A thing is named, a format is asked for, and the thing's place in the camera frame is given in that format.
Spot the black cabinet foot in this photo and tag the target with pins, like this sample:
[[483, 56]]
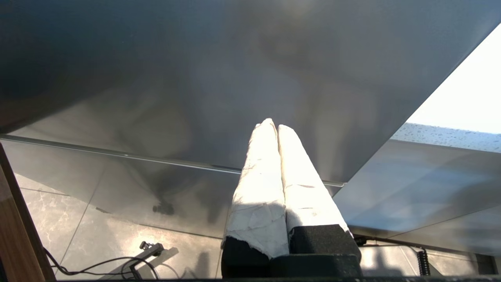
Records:
[[485, 263]]

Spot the small metal floor bracket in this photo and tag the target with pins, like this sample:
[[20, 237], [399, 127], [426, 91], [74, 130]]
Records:
[[150, 248]]

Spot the grey base cabinet front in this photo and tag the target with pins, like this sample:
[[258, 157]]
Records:
[[422, 188]]

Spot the grey steel appliance door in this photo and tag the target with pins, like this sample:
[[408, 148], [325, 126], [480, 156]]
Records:
[[78, 184], [195, 78]]

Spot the white tall cabinet side panel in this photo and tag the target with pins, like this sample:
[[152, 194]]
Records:
[[469, 98]]

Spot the brown wooden furniture panel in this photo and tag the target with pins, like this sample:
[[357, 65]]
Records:
[[15, 243]]

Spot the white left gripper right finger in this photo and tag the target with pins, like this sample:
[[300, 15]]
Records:
[[309, 196]]

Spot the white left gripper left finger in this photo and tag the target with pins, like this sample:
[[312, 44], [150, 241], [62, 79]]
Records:
[[258, 196]]

